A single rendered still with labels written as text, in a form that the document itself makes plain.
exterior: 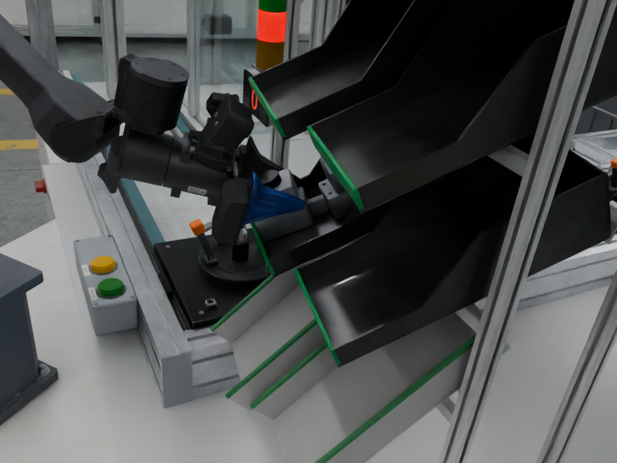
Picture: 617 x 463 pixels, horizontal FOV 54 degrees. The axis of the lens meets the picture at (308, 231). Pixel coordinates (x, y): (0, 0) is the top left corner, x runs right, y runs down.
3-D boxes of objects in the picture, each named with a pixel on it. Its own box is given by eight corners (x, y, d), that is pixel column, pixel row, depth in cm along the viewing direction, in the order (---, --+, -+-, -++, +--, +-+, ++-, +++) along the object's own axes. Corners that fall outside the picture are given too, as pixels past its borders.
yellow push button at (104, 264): (93, 279, 102) (92, 269, 101) (89, 266, 105) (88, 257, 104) (117, 275, 104) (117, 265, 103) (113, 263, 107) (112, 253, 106)
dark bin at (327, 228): (274, 277, 67) (247, 227, 63) (250, 219, 78) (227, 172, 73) (502, 171, 68) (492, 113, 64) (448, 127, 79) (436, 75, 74)
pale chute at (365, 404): (301, 513, 65) (274, 500, 62) (273, 419, 76) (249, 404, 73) (511, 348, 60) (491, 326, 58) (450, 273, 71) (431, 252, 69)
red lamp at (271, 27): (263, 42, 106) (264, 13, 103) (252, 35, 109) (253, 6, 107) (289, 41, 108) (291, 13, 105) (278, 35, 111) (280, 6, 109)
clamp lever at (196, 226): (207, 263, 102) (191, 229, 97) (203, 256, 103) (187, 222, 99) (227, 254, 103) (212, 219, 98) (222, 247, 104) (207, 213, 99)
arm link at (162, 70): (47, 149, 64) (61, 41, 58) (88, 124, 71) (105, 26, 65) (146, 193, 64) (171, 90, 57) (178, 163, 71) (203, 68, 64)
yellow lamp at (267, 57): (262, 71, 108) (263, 43, 106) (251, 63, 112) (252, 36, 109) (287, 70, 110) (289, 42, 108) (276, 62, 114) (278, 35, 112)
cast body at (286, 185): (263, 242, 72) (240, 196, 68) (262, 221, 75) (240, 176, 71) (330, 220, 71) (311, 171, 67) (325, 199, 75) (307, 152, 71)
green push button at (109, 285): (100, 303, 97) (99, 293, 96) (96, 289, 100) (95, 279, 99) (126, 299, 99) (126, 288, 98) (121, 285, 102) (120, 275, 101)
